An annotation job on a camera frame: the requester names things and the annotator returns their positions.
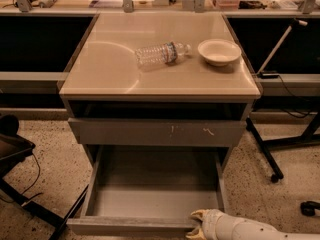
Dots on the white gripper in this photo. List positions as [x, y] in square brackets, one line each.
[209, 223]

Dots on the grey drawer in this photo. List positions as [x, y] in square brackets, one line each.
[149, 191]
[156, 132]

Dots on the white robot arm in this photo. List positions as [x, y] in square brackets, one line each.
[239, 228]

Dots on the grey three-drawer cabinet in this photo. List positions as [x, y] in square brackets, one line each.
[105, 81]

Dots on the grey top drawer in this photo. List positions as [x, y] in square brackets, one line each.
[156, 132]

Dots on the black caster wheel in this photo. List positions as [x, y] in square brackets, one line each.
[309, 208]

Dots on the black stand right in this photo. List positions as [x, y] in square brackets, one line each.
[307, 138]

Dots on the black stand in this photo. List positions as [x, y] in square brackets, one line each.
[307, 138]
[14, 149]

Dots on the white pole with black base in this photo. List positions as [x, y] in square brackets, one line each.
[294, 22]

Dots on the white bowl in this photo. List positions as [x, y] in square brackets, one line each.
[219, 52]

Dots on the clear plastic water bottle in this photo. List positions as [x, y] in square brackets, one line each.
[167, 53]

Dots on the black stand left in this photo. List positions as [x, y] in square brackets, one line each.
[14, 149]

